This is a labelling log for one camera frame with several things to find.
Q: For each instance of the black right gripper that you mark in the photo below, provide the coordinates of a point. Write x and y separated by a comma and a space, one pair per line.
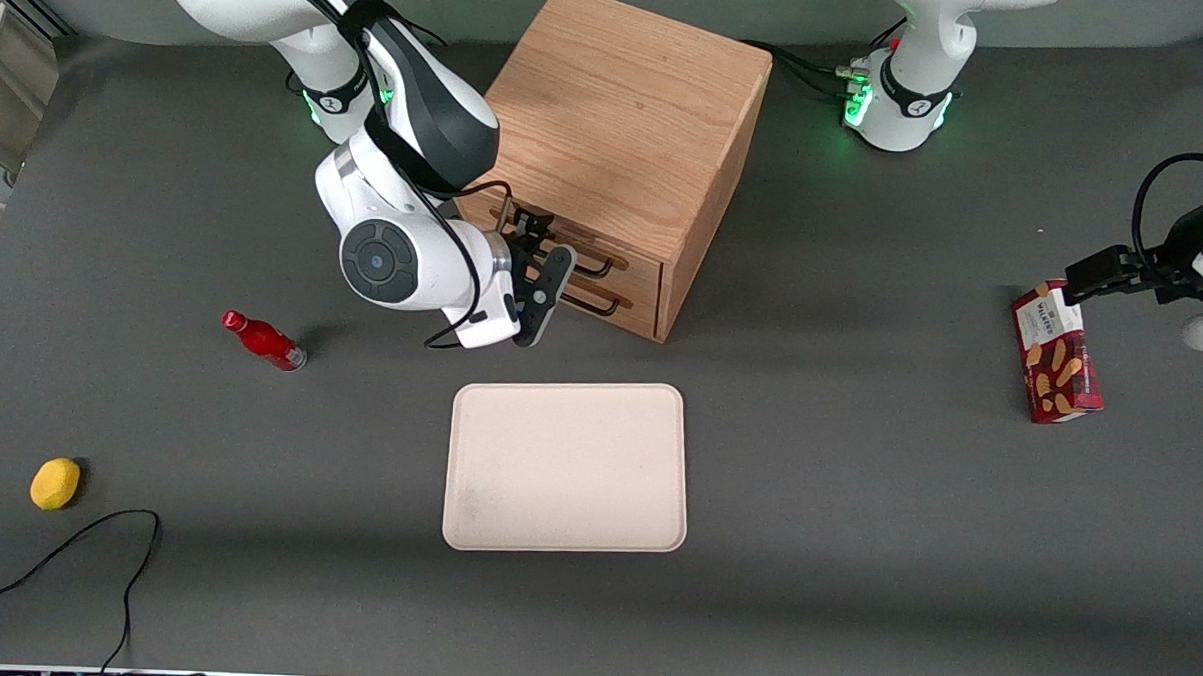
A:
518, 237

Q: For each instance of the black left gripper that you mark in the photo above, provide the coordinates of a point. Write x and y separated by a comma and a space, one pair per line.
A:
1178, 245

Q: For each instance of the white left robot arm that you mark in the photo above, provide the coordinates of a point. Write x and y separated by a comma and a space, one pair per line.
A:
916, 79

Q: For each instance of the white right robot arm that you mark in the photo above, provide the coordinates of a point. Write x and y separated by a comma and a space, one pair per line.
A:
419, 122

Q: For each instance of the wooden drawer cabinet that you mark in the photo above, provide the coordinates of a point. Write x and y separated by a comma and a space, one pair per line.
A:
629, 109

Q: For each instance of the red cookie box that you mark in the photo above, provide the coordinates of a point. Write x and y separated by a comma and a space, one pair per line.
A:
1059, 364

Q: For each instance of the cream plastic tray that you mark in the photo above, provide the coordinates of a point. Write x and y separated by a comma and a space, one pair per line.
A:
567, 467

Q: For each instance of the red bottle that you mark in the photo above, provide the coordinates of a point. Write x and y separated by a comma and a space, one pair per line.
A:
263, 341

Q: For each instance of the yellow lemon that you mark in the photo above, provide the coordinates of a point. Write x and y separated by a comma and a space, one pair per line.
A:
55, 484

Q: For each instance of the beige box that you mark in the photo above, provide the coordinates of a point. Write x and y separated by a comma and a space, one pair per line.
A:
15, 77

